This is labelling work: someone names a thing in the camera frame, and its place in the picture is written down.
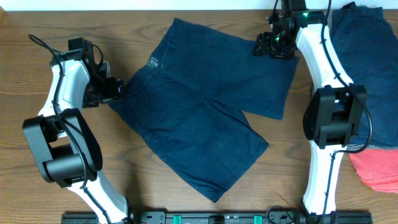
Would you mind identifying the navy shorts on stack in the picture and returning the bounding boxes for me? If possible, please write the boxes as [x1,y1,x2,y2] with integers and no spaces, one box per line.
[330,2,397,149]

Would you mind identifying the grey garment in stack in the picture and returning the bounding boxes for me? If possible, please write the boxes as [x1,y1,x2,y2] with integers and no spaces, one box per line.
[310,8,398,153]

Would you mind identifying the red garment in stack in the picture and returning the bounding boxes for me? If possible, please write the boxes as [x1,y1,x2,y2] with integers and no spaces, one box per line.
[349,149,397,194]

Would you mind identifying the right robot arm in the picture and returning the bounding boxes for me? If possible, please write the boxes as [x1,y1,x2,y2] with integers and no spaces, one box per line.
[253,0,369,223]

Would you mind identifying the navy blue shorts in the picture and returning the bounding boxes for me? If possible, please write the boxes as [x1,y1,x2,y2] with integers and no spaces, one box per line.
[111,19,299,202]

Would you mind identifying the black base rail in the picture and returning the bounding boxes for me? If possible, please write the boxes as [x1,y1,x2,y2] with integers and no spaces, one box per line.
[61,210,373,224]

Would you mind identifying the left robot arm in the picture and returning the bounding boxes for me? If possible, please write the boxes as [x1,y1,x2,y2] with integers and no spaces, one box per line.
[22,34,134,223]

